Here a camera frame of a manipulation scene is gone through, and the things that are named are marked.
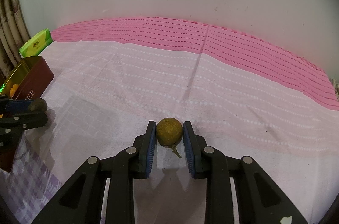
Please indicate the gold metal tin tray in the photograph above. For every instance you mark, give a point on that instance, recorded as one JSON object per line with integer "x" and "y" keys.
{"x": 33, "y": 76}

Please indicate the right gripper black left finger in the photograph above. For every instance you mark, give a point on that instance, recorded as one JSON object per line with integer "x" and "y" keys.
{"x": 145, "y": 145}

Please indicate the beige patterned curtain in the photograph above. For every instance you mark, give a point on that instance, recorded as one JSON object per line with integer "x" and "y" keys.
{"x": 14, "y": 35}

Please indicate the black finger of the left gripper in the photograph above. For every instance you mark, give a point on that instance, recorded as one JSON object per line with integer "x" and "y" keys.
{"x": 10, "y": 106}
{"x": 24, "y": 121}

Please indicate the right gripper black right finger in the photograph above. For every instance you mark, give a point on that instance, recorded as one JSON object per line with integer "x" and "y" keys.
{"x": 194, "y": 145}

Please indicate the pink purple checked tablecloth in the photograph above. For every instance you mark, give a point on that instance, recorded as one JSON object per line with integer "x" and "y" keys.
{"x": 245, "y": 96}

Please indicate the green tissue pack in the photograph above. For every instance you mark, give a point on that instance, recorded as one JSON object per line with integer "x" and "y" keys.
{"x": 35, "y": 45}

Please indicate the orange tangerine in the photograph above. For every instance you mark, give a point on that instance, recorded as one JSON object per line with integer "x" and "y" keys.
{"x": 13, "y": 89}

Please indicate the brown longan fruit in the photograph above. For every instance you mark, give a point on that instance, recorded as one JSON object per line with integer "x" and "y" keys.
{"x": 169, "y": 132}
{"x": 38, "y": 105}

